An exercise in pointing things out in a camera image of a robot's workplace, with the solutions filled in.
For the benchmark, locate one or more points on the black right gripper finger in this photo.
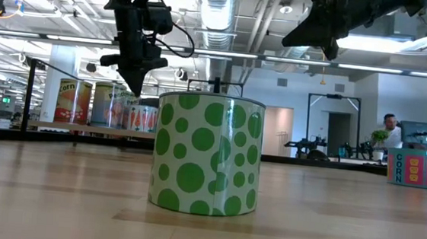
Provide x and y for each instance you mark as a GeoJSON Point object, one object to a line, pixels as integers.
{"type": "Point", "coordinates": [308, 35]}
{"type": "Point", "coordinates": [332, 48]}

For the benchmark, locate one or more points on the silver ribbed ventilation duct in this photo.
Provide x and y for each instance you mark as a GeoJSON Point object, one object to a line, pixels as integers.
{"type": "Point", "coordinates": [217, 20]}

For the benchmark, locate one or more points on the grey wall vent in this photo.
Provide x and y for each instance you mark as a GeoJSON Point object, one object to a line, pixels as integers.
{"type": "Point", "coordinates": [339, 87]}
{"type": "Point", "coordinates": [282, 82]}

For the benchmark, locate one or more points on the tall orange corn can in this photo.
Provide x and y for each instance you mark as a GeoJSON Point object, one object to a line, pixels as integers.
{"type": "Point", "coordinates": [72, 104]}

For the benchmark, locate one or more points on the pale door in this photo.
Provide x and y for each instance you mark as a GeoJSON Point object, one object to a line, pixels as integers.
{"type": "Point", "coordinates": [277, 128]}

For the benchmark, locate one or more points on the short carrot print can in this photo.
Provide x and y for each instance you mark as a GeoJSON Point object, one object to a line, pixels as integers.
{"type": "Point", "coordinates": [140, 119]}

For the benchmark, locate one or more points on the short pink corn can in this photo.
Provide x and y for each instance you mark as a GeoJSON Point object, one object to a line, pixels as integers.
{"type": "Point", "coordinates": [412, 167]}

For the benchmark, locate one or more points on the white building column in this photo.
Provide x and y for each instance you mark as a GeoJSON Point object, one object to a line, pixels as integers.
{"type": "Point", "coordinates": [61, 61]}

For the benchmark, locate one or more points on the tall peas can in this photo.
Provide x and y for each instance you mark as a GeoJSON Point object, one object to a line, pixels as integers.
{"type": "Point", "coordinates": [133, 99]}

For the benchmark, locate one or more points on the large grey ventilation duct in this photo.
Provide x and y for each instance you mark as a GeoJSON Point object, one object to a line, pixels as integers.
{"type": "Point", "coordinates": [299, 53]}

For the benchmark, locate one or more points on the thin black shelf frame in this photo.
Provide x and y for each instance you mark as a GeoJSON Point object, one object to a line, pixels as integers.
{"type": "Point", "coordinates": [28, 93]}

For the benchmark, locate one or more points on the thin black background frame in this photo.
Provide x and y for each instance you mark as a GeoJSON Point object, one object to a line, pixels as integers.
{"type": "Point", "coordinates": [235, 84]}

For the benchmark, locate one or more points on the white green dotted can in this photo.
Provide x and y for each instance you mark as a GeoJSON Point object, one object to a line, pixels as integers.
{"type": "Point", "coordinates": [207, 153]}

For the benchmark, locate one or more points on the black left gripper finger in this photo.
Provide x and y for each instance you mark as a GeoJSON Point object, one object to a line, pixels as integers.
{"type": "Point", "coordinates": [136, 79]}

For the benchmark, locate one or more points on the potted green plant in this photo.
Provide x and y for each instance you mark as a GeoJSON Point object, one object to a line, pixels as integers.
{"type": "Point", "coordinates": [380, 136]}

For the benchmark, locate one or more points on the yellow hanging pendant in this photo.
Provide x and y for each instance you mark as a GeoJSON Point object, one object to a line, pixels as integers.
{"type": "Point", "coordinates": [322, 81]}

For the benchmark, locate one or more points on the round white ceiling sensor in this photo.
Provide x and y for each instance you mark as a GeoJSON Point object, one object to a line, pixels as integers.
{"type": "Point", "coordinates": [286, 8]}

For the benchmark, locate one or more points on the black background rig frame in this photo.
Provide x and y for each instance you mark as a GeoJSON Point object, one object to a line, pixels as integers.
{"type": "Point", "coordinates": [333, 96]}

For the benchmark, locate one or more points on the black background robot arm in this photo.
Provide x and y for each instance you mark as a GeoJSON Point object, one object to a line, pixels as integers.
{"type": "Point", "coordinates": [363, 150]}
{"type": "Point", "coordinates": [307, 146]}

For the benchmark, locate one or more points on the white background box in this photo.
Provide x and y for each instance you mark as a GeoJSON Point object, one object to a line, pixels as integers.
{"type": "Point", "coordinates": [3, 124]}

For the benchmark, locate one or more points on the grey monitor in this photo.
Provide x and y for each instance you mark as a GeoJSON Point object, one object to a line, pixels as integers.
{"type": "Point", "coordinates": [418, 132]}

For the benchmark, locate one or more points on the green exit sign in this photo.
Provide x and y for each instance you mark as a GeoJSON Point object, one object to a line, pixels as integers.
{"type": "Point", "coordinates": [6, 100]}

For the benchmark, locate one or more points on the black aluminium table frame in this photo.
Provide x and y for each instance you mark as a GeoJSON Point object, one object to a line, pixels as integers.
{"type": "Point", "coordinates": [44, 136]}

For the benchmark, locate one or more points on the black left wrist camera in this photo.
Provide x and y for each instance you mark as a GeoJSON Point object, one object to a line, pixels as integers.
{"type": "Point", "coordinates": [160, 18]}

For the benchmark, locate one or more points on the person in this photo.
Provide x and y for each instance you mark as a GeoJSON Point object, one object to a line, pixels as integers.
{"type": "Point", "coordinates": [391, 135]}

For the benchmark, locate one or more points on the horizontal overhead light bar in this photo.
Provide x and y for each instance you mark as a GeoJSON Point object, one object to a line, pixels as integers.
{"type": "Point", "coordinates": [298, 61]}

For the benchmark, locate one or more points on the tall peaches can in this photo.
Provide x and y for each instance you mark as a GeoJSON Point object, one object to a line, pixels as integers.
{"type": "Point", "coordinates": [107, 107]}

